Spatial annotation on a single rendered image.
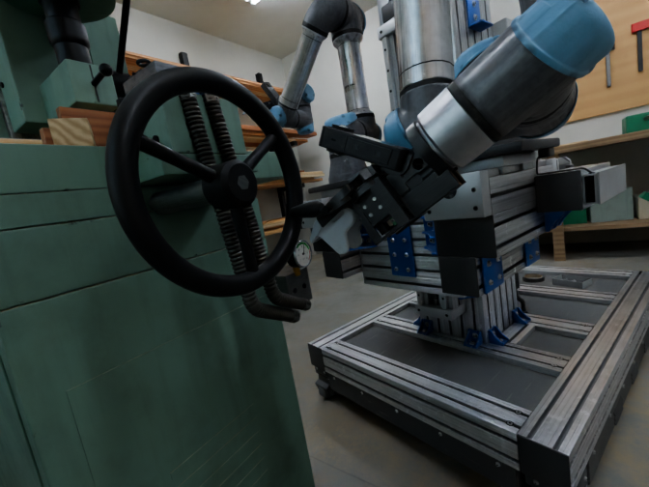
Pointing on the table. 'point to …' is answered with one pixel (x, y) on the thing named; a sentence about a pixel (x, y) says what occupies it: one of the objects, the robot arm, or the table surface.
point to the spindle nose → (66, 30)
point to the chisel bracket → (77, 89)
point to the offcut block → (71, 131)
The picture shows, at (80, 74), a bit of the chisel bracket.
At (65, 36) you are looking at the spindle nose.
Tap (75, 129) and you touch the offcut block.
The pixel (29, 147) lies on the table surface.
